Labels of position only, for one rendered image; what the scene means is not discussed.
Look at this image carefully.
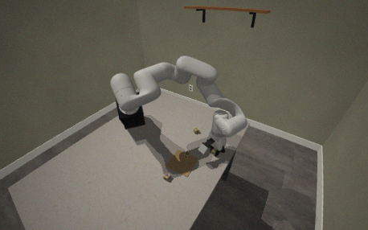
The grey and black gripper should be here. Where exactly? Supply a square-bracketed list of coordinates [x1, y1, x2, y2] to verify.
[207, 131, 227, 156]

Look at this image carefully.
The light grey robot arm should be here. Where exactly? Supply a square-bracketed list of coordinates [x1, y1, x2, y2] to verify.
[111, 56, 247, 138]

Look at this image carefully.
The tan flat mat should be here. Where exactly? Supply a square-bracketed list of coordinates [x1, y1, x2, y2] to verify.
[166, 150, 198, 177]

